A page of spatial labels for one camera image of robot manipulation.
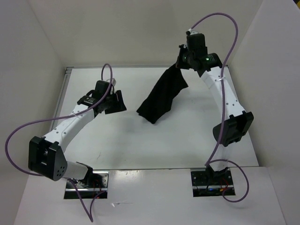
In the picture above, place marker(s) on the black skirt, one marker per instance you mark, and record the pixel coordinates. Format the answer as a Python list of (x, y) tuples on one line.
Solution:
[(160, 99)]

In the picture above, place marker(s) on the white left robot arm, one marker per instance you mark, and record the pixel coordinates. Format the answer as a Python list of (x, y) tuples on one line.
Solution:
[(46, 154)]

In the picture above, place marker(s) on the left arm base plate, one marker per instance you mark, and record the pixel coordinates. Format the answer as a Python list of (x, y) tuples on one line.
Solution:
[(97, 187)]

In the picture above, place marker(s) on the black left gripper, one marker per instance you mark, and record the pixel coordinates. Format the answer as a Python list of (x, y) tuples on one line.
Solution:
[(119, 105)]

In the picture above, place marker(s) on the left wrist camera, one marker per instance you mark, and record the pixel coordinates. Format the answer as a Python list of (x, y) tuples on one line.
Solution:
[(114, 83)]

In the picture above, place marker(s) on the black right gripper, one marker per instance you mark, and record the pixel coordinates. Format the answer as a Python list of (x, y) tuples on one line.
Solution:
[(179, 63)]

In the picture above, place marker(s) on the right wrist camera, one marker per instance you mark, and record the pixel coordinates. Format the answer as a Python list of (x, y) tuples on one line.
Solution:
[(190, 32)]

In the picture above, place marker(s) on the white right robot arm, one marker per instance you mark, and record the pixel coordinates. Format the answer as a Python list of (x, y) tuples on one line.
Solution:
[(235, 120)]

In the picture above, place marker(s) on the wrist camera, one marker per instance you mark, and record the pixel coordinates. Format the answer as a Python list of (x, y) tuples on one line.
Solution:
[(190, 32), (114, 83)]

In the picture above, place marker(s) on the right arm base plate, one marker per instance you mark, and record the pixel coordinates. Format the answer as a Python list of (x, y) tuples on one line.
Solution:
[(207, 183)]

